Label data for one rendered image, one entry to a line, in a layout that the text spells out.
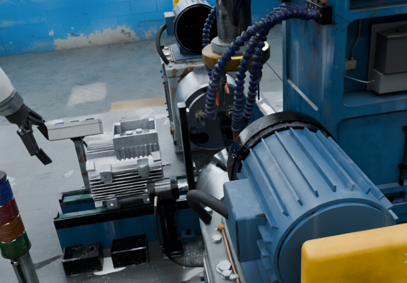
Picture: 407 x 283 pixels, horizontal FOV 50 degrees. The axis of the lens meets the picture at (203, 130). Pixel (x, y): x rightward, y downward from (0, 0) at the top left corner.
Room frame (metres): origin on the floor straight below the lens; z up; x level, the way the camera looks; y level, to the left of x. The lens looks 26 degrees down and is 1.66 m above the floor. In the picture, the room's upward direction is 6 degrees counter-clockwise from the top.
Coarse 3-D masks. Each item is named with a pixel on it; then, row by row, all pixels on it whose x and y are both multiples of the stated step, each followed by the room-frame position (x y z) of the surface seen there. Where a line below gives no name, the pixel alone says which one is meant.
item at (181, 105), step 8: (184, 104) 0.98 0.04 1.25; (184, 112) 0.96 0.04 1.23; (184, 120) 0.96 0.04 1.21; (184, 128) 0.96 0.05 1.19; (184, 136) 0.96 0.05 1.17; (184, 144) 0.96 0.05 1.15; (184, 152) 0.96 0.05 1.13; (184, 160) 0.97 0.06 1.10; (192, 160) 0.97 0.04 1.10; (192, 168) 0.96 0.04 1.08; (192, 176) 0.96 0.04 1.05; (184, 184) 0.97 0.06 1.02; (192, 184) 0.96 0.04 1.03
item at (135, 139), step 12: (132, 120) 1.15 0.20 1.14; (144, 120) 1.15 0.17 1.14; (120, 132) 1.12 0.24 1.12; (132, 132) 1.09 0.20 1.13; (144, 132) 1.12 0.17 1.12; (156, 132) 1.06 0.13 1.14; (120, 144) 1.04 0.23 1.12; (132, 144) 1.05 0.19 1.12; (144, 144) 1.05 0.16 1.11; (156, 144) 1.05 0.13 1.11; (120, 156) 1.04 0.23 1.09; (132, 156) 1.05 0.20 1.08
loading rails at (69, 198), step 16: (176, 176) 1.17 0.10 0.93; (64, 192) 1.14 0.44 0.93; (80, 192) 1.14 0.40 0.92; (64, 208) 1.10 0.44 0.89; (80, 208) 1.11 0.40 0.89; (96, 208) 1.05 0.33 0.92; (128, 208) 1.02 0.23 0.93; (144, 208) 1.03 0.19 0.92; (64, 224) 1.00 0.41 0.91; (80, 224) 1.01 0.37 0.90; (96, 224) 1.01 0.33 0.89; (112, 224) 1.02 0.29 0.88; (128, 224) 1.02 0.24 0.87; (144, 224) 1.03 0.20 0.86; (176, 224) 1.04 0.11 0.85; (192, 224) 1.04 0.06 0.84; (64, 240) 1.00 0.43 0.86; (80, 240) 1.01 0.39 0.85; (96, 240) 1.01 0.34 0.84; (192, 240) 1.01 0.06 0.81
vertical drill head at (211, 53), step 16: (224, 0) 1.09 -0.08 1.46; (240, 0) 1.09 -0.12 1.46; (224, 16) 1.09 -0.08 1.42; (240, 16) 1.09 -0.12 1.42; (224, 32) 1.10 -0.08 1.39; (240, 32) 1.09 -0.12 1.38; (208, 48) 1.14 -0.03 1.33; (224, 48) 1.07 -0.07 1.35; (240, 48) 1.07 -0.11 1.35; (208, 64) 1.08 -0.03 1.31; (224, 80) 1.08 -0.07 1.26; (224, 96) 1.09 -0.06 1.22
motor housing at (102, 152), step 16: (96, 144) 1.09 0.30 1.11; (112, 144) 1.08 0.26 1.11; (96, 160) 1.04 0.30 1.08; (112, 160) 1.04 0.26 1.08; (128, 160) 1.04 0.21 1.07; (96, 176) 1.01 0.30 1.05; (112, 176) 1.00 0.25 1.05; (128, 176) 1.01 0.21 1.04; (160, 176) 1.02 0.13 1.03; (96, 192) 1.00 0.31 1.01; (112, 192) 1.00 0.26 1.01; (128, 192) 1.00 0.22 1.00
